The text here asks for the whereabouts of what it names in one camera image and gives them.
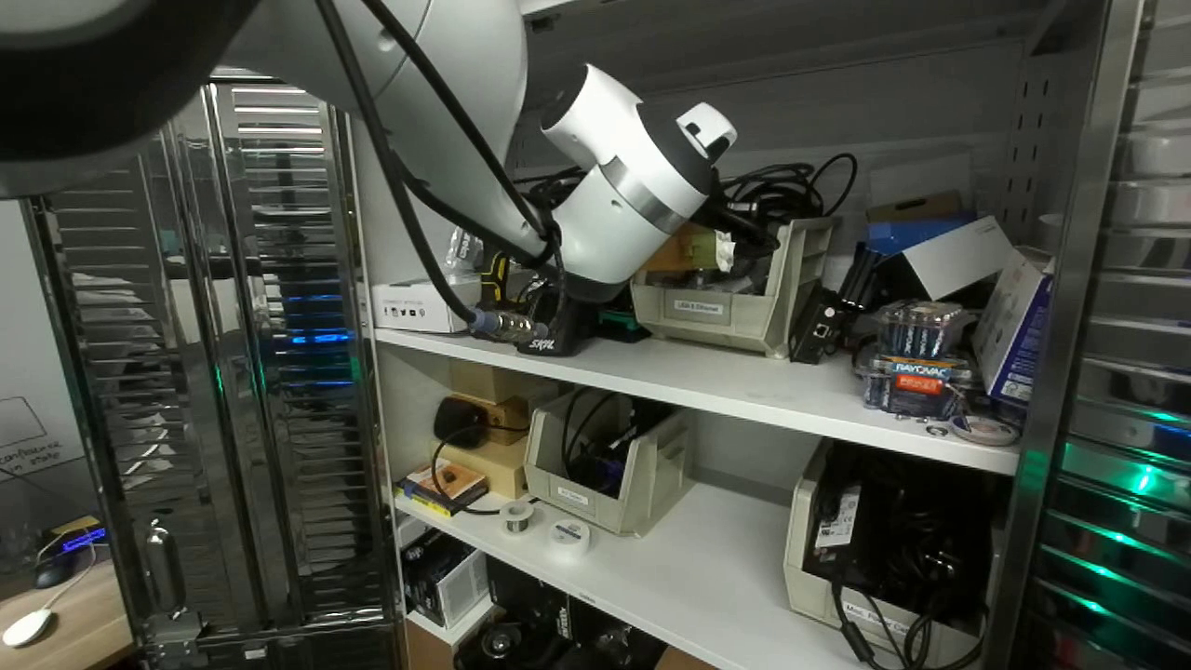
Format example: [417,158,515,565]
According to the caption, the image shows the black robot cable hose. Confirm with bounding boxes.
[310,0,566,328]

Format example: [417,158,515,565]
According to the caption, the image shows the grey storage bin with cables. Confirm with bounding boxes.
[778,439,1015,666]

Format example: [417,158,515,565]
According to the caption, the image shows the black cable bundle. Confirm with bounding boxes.
[718,150,862,235]

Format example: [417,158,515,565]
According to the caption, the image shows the grey plastic tool box bin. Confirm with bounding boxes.
[628,215,839,362]

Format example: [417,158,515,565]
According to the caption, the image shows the metal shelf unit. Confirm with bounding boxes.
[351,0,1149,670]

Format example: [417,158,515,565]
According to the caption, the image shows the black battery charger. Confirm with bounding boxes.
[519,276,625,362]

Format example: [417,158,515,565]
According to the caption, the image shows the black small box device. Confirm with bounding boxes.
[790,286,849,364]

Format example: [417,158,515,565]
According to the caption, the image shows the black rounded device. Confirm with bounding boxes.
[432,395,496,450]

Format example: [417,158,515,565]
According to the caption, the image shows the white cardboard box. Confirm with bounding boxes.
[371,276,474,333]

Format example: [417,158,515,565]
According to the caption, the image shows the blue box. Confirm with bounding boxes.
[859,215,981,264]

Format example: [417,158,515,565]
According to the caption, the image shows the white printed product box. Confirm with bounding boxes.
[970,254,1057,405]

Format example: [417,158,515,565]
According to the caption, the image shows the white cardboard sheet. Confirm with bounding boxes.
[900,215,1019,302]

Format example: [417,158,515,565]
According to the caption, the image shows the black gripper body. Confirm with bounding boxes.
[689,181,756,280]

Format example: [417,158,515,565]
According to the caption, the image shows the metal server rack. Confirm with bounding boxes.
[5,69,401,646]

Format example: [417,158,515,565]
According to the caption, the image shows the wire coil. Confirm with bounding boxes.
[952,405,1027,450]

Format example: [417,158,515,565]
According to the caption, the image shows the battery pack with orange label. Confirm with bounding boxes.
[855,349,978,420]

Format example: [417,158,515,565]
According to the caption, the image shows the white open box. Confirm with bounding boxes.
[401,531,496,627]

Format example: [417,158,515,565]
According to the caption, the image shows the yellow black flat tool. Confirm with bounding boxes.
[401,475,496,521]

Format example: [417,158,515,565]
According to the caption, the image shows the grey storage bin with label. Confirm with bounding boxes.
[525,392,700,539]

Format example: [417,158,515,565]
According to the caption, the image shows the yellow black cordless drill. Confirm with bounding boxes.
[475,254,537,341]

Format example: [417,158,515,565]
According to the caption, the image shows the brown cardboard box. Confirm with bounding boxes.
[432,369,537,503]

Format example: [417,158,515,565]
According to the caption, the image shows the upright battery pack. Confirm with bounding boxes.
[877,297,978,364]

